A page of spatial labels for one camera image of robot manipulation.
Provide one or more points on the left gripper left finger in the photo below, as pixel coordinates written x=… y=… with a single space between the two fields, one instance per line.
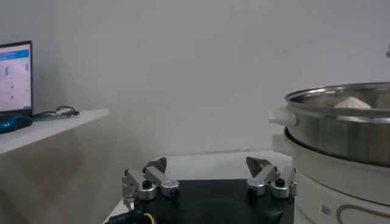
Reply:
x=161 y=182

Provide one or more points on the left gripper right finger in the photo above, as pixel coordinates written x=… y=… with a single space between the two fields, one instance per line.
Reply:
x=263 y=179

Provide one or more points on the white steamed baozi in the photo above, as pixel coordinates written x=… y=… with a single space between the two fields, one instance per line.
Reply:
x=352 y=104

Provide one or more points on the perforated steel steamer basket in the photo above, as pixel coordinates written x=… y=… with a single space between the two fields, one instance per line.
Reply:
x=335 y=140

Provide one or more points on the white electric cooking pot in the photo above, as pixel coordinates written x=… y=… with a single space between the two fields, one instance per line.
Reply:
x=320 y=176

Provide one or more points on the white side table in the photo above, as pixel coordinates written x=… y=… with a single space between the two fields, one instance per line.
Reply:
x=61 y=124

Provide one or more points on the blue computer mouse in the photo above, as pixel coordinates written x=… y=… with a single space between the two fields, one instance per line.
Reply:
x=13 y=124

